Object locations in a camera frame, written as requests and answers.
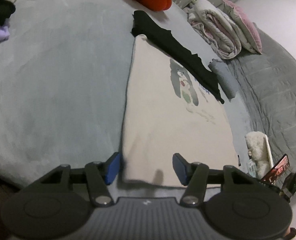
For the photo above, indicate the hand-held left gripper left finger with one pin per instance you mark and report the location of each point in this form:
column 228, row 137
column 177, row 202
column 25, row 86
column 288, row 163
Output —
column 113, row 167

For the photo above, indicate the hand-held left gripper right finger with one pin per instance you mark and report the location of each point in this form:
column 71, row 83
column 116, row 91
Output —
column 180, row 168

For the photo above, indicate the cream sweatshirt with black sleeves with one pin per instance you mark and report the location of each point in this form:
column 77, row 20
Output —
column 163, row 130

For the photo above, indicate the smartphone with lit screen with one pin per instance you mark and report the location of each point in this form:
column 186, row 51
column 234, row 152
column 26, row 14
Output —
column 277, row 168

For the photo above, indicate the white flat board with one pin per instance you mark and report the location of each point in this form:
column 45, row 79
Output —
column 269, row 150

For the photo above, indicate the white plush toy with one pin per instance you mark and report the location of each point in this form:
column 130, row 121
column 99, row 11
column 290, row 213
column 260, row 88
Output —
column 257, row 150

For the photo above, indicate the grey quilted bedspread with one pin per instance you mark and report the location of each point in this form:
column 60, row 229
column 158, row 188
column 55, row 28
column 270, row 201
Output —
column 275, row 92

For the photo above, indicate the folded grey garment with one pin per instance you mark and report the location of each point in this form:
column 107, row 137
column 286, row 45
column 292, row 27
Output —
column 225, row 80

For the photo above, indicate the folded grey and pink quilt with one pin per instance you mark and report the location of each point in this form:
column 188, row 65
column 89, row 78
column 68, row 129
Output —
column 218, row 30

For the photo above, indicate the grey and pink pillow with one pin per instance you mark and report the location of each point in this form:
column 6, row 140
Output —
column 245, row 25

